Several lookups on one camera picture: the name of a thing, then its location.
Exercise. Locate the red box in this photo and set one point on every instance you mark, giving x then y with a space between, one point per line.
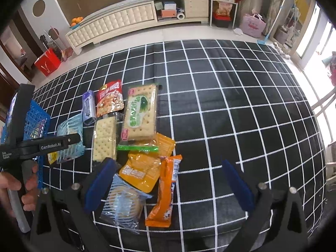
48 63

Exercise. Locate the orange box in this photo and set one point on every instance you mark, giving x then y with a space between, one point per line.
168 13

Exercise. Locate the light blue cracker packet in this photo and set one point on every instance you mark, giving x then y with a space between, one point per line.
123 202
71 134

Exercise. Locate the blue mop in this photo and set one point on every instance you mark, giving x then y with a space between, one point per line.
275 18

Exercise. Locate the person's left hand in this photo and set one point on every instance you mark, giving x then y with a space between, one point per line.
31 186

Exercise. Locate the pile of oranges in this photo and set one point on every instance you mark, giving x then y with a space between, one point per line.
77 21

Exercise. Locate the orange snack pouch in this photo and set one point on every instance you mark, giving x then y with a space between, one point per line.
140 172

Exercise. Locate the orange pouch with green strip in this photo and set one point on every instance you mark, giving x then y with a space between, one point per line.
165 145

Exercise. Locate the red snack packet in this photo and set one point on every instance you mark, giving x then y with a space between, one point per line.
109 99

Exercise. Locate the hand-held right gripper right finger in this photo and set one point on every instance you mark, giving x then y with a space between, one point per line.
237 186

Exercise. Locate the small yellow snack packet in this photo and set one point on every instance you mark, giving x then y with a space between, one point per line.
52 158

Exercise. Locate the white paper roll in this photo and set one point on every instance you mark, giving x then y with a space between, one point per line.
180 15

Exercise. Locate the blue plastic basket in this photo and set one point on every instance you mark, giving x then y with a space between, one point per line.
36 120

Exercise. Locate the black checked mat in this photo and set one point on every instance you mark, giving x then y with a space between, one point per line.
236 105

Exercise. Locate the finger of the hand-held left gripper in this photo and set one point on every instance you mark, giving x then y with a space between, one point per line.
73 139

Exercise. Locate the purple snack packet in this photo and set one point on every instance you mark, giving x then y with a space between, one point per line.
88 107

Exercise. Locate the round wall decoration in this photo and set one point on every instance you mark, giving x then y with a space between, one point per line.
39 8

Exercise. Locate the broom with dustpan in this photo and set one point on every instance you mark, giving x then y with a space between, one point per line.
56 42

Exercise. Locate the white metal rack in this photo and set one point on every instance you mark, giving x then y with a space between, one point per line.
223 2

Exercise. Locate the large green cracker packet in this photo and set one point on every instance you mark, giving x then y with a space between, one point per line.
140 113

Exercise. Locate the clear cracker packet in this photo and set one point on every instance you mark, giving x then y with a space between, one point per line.
105 139

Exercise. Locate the long orange snack packet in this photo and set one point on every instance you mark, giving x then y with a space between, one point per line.
165 194

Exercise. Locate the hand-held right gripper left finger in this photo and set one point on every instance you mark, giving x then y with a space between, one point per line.
98 189

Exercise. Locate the cream tv cabinet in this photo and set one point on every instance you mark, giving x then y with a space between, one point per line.
120 21

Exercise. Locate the pink bag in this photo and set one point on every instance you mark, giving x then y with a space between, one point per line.
252 25

